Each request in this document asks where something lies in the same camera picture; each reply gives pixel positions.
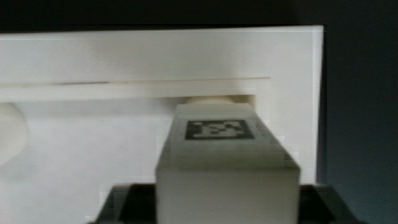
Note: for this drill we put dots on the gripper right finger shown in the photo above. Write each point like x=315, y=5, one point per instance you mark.
x=322, y=208

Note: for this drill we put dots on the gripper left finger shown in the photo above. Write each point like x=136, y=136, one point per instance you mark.
x=130, y=205

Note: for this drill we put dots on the white leg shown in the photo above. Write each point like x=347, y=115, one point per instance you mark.
x=226, y=172

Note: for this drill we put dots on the white square tabletop part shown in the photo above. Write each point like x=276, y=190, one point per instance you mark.
x=93, y=84

